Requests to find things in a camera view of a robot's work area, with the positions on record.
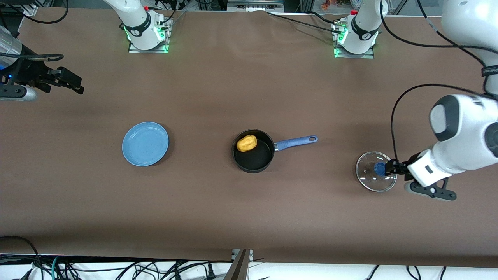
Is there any thick black hanging cable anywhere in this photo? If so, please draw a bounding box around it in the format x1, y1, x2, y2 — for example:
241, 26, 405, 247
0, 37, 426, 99
16, 0, 70, 25

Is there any orange colourful background object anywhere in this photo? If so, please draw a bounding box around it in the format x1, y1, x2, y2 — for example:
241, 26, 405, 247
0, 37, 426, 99
321, 0, 351, 10

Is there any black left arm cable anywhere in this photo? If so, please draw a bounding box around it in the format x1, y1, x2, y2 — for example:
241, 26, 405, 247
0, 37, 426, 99
379, 0, 498, 162

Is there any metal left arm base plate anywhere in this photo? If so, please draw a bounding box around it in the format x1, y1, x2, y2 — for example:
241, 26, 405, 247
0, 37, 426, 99
333, 19, 375, 59

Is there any long black table cable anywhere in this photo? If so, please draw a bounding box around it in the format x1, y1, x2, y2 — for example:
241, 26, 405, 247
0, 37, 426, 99
266, 11, 345, 32

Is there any black pot with blue handle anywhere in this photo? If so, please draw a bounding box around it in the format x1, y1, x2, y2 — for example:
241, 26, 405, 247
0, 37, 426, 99
232, 129, 319, 174

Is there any brown table cover sheet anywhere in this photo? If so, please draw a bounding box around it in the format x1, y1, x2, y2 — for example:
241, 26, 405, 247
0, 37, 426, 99
0, 8, 498, 269

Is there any yellow potato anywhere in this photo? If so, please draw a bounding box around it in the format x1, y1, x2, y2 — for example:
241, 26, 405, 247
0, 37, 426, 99
236, 135, 258, 152

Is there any blue round plate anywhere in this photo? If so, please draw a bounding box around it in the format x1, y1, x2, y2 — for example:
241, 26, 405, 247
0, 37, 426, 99
122, 122, 170, 167

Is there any glass lid with blue knob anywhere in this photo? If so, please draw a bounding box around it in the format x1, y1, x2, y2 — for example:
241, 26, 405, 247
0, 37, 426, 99
356, 151, 398, 193

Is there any thin black looped cable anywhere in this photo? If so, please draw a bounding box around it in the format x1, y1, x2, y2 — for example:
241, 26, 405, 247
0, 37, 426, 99
0, 52, 65, 63

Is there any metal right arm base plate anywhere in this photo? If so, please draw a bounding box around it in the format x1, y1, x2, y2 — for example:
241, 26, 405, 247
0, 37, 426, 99
128, 15, 170, 54

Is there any grey power strip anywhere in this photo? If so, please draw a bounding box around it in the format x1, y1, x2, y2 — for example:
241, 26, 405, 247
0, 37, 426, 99
227, 0, 285, 12

